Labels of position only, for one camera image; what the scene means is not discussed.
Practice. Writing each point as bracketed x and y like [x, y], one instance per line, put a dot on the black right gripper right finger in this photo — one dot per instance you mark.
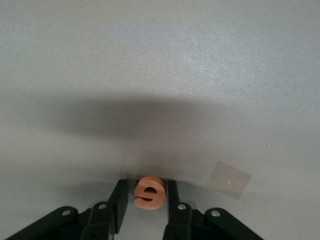
[178, 222]

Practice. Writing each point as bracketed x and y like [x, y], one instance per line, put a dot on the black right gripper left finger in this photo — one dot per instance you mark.
[100, 220]

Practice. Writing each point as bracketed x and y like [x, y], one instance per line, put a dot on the orange letter e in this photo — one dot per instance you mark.
[141, 186]

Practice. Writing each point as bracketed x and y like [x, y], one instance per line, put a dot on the square tape patch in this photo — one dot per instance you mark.
[228, 180]

